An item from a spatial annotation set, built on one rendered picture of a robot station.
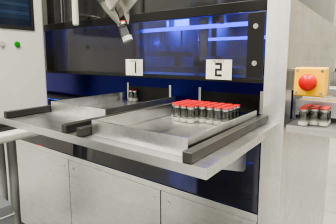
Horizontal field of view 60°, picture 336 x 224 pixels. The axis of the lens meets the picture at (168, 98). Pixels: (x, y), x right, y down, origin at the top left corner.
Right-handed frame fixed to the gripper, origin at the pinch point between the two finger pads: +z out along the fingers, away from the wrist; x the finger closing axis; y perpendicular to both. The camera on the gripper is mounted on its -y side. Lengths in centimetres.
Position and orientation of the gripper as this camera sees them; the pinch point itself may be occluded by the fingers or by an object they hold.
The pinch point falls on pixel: (119, 20)
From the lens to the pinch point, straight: 66.6
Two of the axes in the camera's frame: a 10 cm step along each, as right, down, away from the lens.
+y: 7.5, -3.2, -5.9
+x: 5.7, -1.5, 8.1
